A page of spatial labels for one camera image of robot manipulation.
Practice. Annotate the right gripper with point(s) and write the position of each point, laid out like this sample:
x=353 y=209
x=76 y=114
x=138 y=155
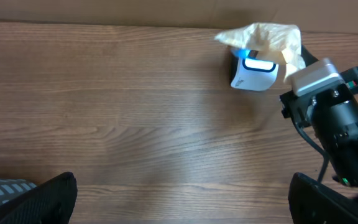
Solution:
x=301 y=109

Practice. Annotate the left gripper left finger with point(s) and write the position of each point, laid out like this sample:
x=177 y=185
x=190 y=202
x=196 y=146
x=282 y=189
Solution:
x=52 y=202

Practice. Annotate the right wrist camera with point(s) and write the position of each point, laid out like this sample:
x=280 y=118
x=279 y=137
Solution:
x=315 y=76

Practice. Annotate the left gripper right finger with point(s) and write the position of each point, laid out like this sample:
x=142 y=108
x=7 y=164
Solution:
x=312 y=202

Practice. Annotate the beige cookie snack bag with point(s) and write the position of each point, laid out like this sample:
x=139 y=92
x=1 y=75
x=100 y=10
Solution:
x=277 y=43

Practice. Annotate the white barcode scanner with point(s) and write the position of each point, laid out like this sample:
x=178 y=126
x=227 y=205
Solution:
x=250 y=73

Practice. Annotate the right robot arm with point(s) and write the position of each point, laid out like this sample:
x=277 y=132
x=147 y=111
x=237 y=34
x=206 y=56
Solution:
x=335 y=137

